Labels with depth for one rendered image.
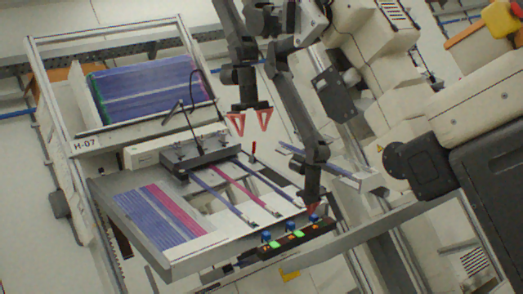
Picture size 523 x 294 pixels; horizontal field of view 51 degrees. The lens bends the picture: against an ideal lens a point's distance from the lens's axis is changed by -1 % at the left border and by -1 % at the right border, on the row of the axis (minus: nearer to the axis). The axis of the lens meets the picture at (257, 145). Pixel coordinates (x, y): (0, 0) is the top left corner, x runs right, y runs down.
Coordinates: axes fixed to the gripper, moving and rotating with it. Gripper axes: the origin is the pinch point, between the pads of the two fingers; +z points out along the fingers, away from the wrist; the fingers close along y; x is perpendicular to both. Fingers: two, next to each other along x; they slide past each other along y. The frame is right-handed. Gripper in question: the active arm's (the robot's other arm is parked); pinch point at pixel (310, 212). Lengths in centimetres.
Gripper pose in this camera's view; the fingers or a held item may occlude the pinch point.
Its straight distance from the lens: 206.0
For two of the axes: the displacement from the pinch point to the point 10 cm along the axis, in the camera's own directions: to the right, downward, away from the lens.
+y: -8.2, 2.4, -5.2
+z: -0.2, 9.0, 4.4
